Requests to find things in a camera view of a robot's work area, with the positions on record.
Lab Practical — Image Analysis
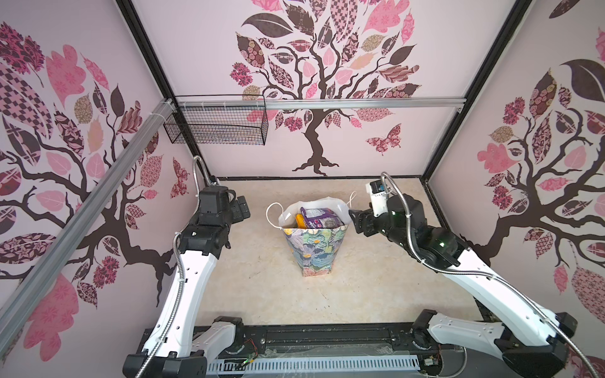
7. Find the yellow snack bag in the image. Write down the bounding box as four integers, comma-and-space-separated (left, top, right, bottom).
296, 214, 307, 229

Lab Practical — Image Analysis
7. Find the purple Fox's candy bag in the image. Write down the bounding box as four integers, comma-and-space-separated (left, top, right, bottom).
300, 207, 344, 229

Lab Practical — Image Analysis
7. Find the floral white paper bag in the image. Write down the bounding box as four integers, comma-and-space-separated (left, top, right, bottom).
266, 192, 356, 277

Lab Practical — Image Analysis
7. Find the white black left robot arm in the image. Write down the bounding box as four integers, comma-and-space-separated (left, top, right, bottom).
122, 185, 251, 377

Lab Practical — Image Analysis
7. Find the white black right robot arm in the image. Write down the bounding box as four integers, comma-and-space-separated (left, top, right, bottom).
349, 193, 578, 377

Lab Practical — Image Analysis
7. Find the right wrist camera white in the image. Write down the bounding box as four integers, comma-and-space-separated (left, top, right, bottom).
366, 180, 389, 217

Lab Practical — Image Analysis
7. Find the right metal cable conduit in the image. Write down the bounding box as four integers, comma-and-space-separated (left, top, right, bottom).
380, 171, 601, 378

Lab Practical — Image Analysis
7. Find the black wire basket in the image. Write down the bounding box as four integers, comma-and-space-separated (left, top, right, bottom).
164, 94, 269, 146

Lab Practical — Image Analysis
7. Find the aluminium rail back wall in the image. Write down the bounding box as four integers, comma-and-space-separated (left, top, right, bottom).
177, 97, 466, 110

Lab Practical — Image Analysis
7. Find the aluminium rail wall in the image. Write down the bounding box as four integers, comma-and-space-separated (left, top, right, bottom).
1, 99, 175, 354
177, 97, 466, 110

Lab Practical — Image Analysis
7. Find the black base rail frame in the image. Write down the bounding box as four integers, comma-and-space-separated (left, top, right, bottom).
126, 320, 537, 378

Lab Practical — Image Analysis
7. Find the white slotted cable duct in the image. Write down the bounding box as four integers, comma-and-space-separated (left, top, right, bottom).
206, 355, 421, 377

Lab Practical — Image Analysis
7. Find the aluminium rail left wall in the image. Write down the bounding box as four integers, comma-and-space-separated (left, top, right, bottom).
1, 99, 175, 354

